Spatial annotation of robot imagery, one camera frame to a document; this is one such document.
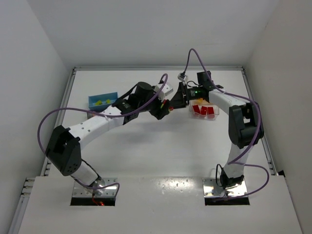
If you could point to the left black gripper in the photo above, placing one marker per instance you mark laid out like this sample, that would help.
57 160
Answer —
159 110

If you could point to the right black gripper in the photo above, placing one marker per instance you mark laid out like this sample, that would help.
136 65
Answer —
183 94

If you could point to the red lego brick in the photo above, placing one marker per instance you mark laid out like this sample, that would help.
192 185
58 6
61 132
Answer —
196 109
210 110

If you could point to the red half round lego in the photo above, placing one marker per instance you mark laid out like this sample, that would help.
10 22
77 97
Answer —
203 111

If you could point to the green red orange lego stack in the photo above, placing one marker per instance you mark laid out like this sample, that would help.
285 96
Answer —
166 105

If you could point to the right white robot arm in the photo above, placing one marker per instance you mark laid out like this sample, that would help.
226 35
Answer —
245 127

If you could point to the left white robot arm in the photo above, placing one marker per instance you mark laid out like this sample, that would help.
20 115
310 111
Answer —
65 144

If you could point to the clear plastic bin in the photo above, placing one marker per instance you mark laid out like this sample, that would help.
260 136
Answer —
207 117

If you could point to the blue plastic bin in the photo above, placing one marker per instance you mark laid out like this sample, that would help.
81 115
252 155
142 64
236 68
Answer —
103 97

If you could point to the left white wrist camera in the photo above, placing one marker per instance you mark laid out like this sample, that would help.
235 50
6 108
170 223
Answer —
165 91

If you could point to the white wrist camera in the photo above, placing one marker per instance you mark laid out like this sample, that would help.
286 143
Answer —
165 91
182 77

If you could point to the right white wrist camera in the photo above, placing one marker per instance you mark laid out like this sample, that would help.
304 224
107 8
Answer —
182 77

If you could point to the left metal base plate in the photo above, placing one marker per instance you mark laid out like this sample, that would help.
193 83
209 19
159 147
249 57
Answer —
104 188

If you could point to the metal base plate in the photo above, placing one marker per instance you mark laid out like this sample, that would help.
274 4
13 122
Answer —
104 188
212 189

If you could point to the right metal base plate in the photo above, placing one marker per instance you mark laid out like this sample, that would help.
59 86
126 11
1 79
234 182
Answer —
212 189

